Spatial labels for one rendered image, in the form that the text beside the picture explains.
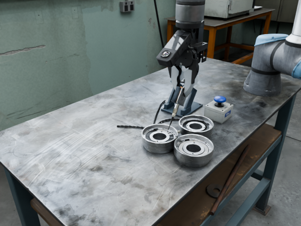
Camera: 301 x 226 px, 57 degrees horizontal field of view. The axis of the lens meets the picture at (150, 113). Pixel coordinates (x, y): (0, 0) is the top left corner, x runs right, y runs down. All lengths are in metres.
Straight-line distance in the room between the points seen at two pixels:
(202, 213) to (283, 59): 0.60
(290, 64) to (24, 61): 1.77
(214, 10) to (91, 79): 1.42
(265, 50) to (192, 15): 0.48
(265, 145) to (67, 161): 0.89
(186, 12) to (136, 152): 0.39
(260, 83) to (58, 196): 0.86
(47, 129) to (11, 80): 1.32
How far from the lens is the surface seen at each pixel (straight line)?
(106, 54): 2.66
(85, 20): 2.47
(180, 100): 0.81
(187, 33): 0.76
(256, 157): 1.26
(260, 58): 1.17
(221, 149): 0.82
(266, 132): 1.45
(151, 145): 0.76
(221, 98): 0.94
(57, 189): 0.71
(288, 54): 1.08
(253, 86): 1.20
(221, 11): 3.00
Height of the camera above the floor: 1.26
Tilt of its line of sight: 28 degrees down
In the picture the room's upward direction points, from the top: straight up
